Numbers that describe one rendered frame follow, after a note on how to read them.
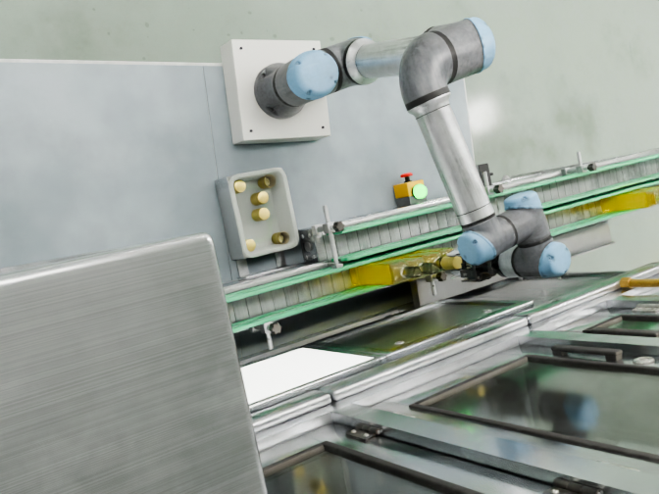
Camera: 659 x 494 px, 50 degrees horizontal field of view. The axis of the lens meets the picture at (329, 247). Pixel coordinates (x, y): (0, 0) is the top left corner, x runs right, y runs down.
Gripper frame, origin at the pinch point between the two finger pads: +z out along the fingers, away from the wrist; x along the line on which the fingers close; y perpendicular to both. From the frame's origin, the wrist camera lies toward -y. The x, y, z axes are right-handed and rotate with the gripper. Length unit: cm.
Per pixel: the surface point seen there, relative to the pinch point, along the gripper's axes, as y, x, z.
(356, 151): -6, -35, 41
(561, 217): -78, 0, 28
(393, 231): -4.0, -9.3, 27.9
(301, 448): 72, 17, -33
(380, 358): 40.2, 12.1, -15.8
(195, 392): 110, -14, -97
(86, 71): 70, -65, 41
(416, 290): -8.4, 9.5, 28.4
